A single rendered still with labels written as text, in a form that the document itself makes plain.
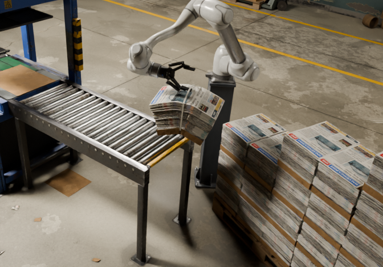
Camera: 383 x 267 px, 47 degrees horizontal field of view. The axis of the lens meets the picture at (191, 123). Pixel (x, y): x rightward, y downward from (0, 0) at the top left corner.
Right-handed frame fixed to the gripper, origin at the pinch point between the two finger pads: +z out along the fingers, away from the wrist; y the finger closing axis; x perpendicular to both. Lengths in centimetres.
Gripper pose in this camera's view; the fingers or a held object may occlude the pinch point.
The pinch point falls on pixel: (191, 79)
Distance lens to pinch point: 274.6
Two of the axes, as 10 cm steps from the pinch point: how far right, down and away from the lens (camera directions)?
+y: -1.4, 8.3, 5.5
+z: 9.6, 2.6, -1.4
